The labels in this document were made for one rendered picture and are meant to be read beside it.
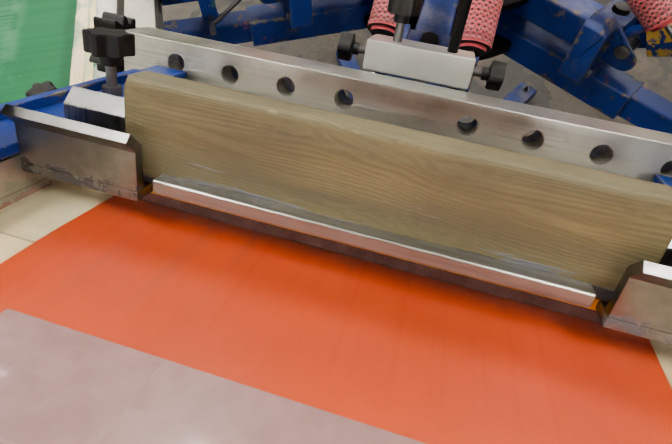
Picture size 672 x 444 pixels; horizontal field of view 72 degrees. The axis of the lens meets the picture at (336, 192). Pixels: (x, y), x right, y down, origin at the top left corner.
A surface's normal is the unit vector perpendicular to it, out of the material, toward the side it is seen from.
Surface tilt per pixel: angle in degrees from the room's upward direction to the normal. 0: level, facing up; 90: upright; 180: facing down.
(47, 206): 32
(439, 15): 0
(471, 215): 56
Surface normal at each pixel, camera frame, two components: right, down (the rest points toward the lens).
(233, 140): -0.23, 0.37
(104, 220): 0.15, -0.88
